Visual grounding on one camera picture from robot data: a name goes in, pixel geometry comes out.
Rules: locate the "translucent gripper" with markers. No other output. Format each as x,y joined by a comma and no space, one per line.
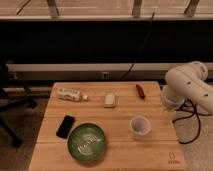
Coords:
168,116

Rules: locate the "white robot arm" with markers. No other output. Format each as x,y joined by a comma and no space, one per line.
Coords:
186,81

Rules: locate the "green glass bowl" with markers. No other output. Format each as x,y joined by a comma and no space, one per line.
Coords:
87,143

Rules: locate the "black smartphone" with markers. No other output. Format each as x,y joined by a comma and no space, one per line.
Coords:
65,127

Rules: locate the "white plastic bottle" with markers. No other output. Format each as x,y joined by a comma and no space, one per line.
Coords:
71,94

